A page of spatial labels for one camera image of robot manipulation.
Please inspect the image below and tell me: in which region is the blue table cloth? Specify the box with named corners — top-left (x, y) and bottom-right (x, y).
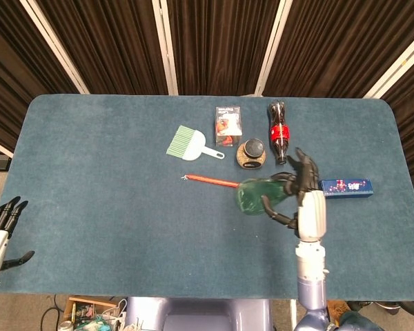
top-left (0, 94), bottom-right (414, 302)

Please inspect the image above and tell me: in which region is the clear box with red figure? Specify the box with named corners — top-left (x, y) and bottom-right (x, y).
top-left (215, 106), bottom-right (244, 148)

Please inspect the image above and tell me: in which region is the dark brown curtain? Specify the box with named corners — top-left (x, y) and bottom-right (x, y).
top-left (0, 0), bottom-right (414, 227)

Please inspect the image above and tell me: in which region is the wooden box with clutter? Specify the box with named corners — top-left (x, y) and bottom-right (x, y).
top-left (62, 296), bottom-right (119, 330)

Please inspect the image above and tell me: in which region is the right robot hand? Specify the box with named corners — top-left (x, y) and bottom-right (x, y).
top-left (261, 147), bottom-right (328, 243)

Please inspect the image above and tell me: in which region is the green spray bottle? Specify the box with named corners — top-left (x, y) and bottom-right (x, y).
top-left (236, 177), bottom-right (298, 217)

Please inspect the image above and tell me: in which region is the round jar with black lid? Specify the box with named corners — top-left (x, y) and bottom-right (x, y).
top-left (235, 138), bottom-right (267, 170)

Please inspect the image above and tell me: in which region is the blue rectangular printed box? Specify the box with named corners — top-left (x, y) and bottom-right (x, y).
top-left (317, 178), bottom-right (374, 199)

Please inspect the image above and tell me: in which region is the green bristle white brush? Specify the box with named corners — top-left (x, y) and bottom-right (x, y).
top-left (166, 125), bottom-right (226, 162)

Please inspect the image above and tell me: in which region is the red candle stick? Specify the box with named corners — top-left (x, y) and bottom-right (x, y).
top-left (181, 173), bottom-right (241, 189)

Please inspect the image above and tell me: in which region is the purple robot base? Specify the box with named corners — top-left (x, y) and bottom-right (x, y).
top-left (124, 296), bottom-right (275, 331)

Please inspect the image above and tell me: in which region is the white partition frame post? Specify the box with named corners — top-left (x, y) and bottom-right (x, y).
top-left (253, 0), bottom-right (293, 97)
top-left (151, 0), bottom-right (179, 97)
top-left (19, 0), bottom-right (90, 95)
top-left (361, 24), bottom-right (414, 100)

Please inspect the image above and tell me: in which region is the cola bottle with red label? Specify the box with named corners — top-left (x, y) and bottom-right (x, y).
top-left (268, 99), bottom-right (293, 166)

